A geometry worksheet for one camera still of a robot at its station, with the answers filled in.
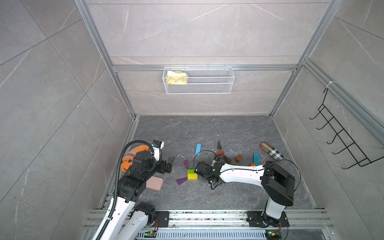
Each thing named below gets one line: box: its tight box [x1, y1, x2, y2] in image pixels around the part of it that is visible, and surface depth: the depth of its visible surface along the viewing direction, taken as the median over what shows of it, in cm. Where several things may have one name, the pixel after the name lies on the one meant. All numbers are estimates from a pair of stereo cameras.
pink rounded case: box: [146, 176, 164, 192], surface depth 85 cm
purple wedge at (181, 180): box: [176, 177, 188, 185], surface depth 87 cm
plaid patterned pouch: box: [260, 142, 284, 161], surface depth 97 cm
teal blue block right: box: [253, 153, 260, 166], surface depth 97 cm
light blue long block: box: [195, 143, 202, 156], surface depth 103 cm
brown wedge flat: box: [223, 155, 232, 164], surface depth 96 cm
